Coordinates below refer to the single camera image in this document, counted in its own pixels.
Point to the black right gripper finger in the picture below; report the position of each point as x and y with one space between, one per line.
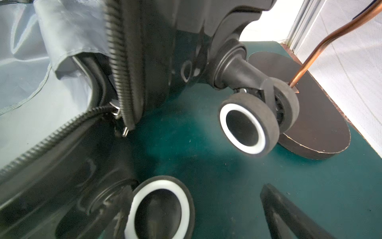
284 217

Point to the dark oval stand base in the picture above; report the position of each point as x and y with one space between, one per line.
320 131

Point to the black and white hardshell suitcase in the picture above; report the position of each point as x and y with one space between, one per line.
66 173

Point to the silver zipper slider pull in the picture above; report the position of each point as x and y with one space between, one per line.
117 113

